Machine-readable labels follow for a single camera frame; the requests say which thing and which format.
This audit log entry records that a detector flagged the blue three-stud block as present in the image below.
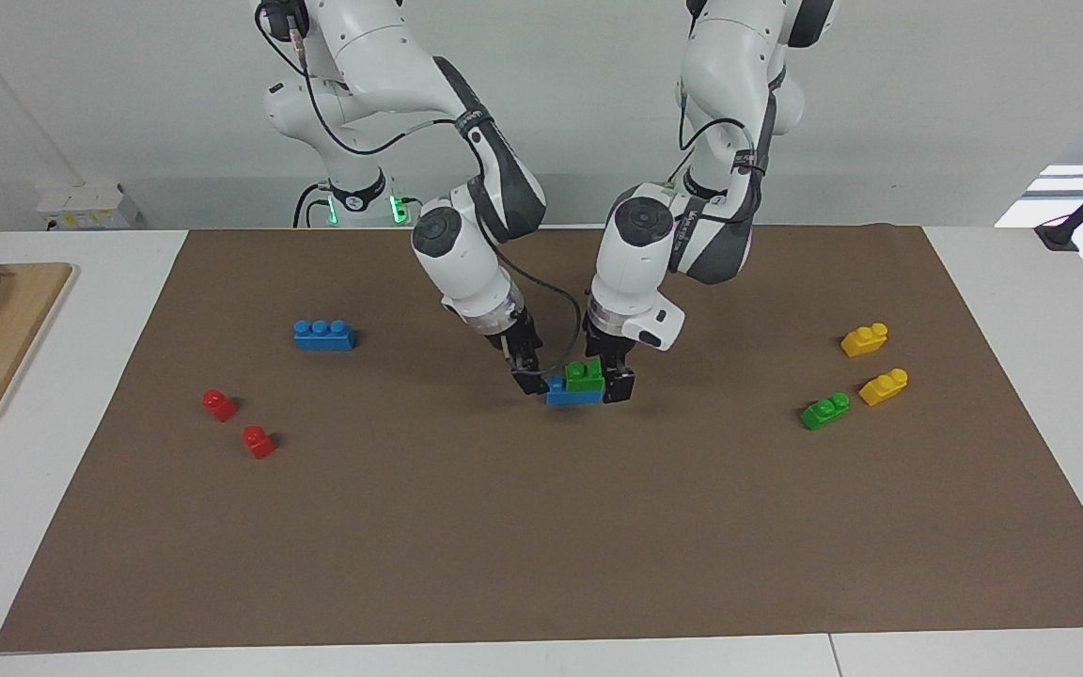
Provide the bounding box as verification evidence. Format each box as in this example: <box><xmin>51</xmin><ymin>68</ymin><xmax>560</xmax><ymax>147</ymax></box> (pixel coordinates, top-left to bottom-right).
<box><xmin>293</xmin><ymin>320</ymin><xmax>356</xmax><ymax>352</ymax></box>
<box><xmin>544</xmin><ymin>376</ymin><xmax>604</xmax><ymax>406</ymax></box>

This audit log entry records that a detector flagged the yellow two-stud block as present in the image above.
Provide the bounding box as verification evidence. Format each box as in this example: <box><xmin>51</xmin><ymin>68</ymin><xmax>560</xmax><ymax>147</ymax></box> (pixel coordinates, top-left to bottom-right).
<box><xmin>840</xmin><ymin>323</ymin><xmax>889</xmax><ymax>358</ymax></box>
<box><xmin>858</xmin><ymin>368</ymin><xmax>909</xmax><ymax>407</ymax></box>

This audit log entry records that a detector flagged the brown table mat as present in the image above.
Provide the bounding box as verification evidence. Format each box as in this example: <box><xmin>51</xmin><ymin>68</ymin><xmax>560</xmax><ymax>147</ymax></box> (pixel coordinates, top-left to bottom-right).
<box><xmin>0</xmin><ymin>224</ymin><xmax>1083</xmax><ymax>653</ymax></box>

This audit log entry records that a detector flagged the white power socket box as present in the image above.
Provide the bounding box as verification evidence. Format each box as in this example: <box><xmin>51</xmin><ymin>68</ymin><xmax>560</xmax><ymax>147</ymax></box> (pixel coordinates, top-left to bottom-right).
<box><xmin>36</xmin><ymin>183</ymin><xmax>143</xmax><ymax>231</ymax></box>

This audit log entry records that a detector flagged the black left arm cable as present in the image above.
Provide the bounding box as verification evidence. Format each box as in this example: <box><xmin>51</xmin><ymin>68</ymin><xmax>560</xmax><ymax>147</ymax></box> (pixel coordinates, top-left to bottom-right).
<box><xmin>678</xmin><ymin>80</ymin><xmax>759</xmax><ymax>189</ymax></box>

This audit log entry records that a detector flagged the black base cable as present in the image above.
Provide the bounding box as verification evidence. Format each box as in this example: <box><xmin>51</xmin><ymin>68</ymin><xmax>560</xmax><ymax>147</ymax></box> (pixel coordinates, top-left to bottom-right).
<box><xmin>293</xmin><ymin>183</ymin><xmax>334</xmax><ymax>228</ymax></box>

